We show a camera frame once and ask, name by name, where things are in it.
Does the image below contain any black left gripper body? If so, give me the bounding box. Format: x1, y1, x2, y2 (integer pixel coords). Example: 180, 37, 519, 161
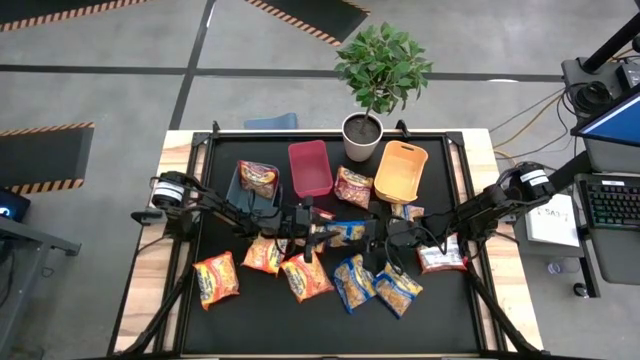
273, 196, 324, 242

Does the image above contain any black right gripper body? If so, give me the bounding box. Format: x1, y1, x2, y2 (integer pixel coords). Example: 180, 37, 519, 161
375, 202, 428, 274

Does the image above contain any blue ramen noodle pack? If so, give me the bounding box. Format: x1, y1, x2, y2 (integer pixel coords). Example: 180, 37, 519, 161
372, 261, 424, 320
390, 202, 426, 224
333, 253, 377, 315
325, 220, 369, 248

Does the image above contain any orange ramen noodle pack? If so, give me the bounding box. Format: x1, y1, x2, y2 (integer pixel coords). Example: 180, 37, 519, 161
279, 252, 335, 304
241, 233, 290, 277
192, 250, 241, 312

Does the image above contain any pink plastic bin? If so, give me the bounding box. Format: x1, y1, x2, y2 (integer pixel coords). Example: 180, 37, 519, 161
287, 139, 335, 199

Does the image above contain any yellow plastic bin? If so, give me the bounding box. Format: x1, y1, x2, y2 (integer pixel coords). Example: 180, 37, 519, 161
373, 140, 430, 205

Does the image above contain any blue-grey plastic bin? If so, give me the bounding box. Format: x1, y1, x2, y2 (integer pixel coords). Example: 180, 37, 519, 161
225, 160, 281, 221

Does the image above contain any white plant pot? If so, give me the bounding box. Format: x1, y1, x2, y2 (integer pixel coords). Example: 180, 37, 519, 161
341, 111, 385, 163

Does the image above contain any black table mat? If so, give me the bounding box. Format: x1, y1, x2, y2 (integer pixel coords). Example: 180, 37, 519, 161
180, 133, 482, 356

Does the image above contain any white labelled box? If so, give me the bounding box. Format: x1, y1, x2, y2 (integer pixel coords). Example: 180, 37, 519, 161
524, 193, 582, 250

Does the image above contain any small green leafy tree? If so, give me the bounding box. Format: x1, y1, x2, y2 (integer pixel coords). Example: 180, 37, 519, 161
334, 20, 434, 126

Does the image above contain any black diagonal support bar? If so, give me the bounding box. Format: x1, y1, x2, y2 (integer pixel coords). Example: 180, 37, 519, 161
547, 149, 596, 191

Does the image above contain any black hazard-striped floor mat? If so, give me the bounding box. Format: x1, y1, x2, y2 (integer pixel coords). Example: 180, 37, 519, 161
243, 0, 372, 48
0, 121, 96, 196
0, 0, 151, 34

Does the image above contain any black keyboard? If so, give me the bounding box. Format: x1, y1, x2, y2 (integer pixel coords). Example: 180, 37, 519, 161
578, 175, 640, 232

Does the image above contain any grey computer desk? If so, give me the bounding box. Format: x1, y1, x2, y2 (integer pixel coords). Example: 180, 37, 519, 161
573, 172, 640, 287

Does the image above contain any grey equipment box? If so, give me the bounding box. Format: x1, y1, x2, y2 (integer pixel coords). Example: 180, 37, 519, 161
560, 55, 626, 109

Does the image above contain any computer monitor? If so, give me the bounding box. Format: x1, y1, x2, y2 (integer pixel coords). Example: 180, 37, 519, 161
570, 89, 640, 149

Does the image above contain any grey side desk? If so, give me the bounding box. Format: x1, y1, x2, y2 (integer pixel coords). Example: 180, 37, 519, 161
0, 215, 82, 360

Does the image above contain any black pole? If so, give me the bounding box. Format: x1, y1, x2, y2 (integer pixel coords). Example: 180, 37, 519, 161
581, 10, 640, 76

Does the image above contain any black device with blue light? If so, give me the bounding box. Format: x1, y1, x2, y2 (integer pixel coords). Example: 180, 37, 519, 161
0, 187, 32, 224

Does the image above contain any yellow floor cable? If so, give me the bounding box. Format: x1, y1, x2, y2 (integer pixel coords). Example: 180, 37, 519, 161
492, 94, 566, 151

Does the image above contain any coiled black cable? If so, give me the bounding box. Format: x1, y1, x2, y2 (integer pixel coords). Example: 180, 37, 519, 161
569, 79, 617, 119

